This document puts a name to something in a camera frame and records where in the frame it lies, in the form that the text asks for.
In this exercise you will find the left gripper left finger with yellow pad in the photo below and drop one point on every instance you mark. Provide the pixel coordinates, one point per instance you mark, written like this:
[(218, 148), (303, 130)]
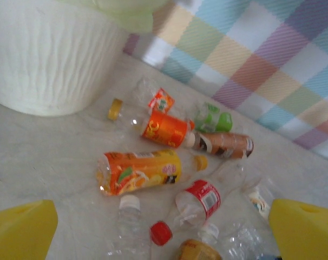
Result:
[(18, 233)]

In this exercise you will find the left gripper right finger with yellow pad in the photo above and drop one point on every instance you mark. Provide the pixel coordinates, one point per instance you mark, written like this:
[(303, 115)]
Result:
[(304, 233)]

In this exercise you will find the clear bottle green cap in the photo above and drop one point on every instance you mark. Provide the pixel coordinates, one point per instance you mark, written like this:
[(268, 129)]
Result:
[(258, 203)]

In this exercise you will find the red label bottle red cap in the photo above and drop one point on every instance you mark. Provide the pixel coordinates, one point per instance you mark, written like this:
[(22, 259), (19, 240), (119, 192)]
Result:
[(204, 197)]

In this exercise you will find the red and gold tea bottle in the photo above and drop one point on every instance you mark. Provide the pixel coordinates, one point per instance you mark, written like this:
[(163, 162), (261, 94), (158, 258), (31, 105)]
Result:
[(196, 250)]

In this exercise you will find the clear unlabelled bottle white cap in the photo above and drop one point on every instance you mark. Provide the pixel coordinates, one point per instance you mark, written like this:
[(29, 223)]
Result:
[(129, 201)]

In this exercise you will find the brown label plastic bottle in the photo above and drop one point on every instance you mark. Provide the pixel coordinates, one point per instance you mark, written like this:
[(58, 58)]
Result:
[(226, 145)]

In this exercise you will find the green label plastic bottle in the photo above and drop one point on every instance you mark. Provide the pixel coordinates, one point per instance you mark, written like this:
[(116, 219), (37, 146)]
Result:
[(223, 122)]

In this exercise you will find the yellow orange juice bottle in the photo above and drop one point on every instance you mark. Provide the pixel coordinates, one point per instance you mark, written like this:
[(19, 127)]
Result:
[(142, 170)]

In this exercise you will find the small orange bottle cap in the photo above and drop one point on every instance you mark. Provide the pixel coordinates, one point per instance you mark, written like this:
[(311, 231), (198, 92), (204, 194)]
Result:
[(192, 125)]

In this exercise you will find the orange label bottle yellow cap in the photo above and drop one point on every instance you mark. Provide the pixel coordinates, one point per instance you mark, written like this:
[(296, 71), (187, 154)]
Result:
[(166, 130)]

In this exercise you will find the clear bottle red-orange label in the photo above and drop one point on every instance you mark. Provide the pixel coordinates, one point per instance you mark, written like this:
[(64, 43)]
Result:
[(161, 100)]

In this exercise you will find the cream ribbed plastic bin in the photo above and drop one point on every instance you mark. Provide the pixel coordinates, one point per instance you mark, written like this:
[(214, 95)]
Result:
[(45, 67)]

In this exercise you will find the cream plastic waste bin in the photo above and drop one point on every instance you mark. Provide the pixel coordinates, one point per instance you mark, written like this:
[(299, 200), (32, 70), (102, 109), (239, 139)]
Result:
[(126, 13)]

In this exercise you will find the colourful plaid fabric backdrop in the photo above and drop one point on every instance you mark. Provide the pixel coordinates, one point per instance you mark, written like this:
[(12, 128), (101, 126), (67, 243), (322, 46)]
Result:
[(248, 67)]

